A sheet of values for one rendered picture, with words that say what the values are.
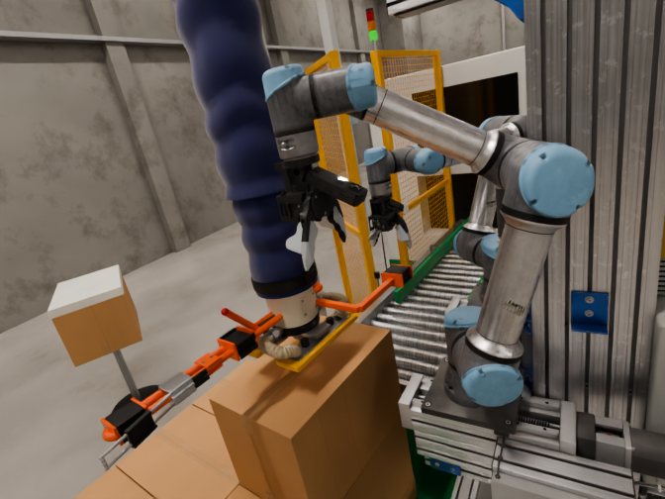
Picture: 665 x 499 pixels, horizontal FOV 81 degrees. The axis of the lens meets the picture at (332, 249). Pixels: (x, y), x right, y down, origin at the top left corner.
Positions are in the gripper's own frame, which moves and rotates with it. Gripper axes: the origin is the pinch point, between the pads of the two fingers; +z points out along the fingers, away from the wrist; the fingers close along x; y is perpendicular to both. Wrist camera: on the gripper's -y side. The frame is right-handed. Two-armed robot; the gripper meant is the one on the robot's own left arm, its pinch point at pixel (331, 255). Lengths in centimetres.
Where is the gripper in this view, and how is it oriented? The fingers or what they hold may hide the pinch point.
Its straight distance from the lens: 77.9
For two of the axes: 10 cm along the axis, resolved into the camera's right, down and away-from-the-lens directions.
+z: 1.9, 9.3, 3.3
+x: -4.9, 3.8, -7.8
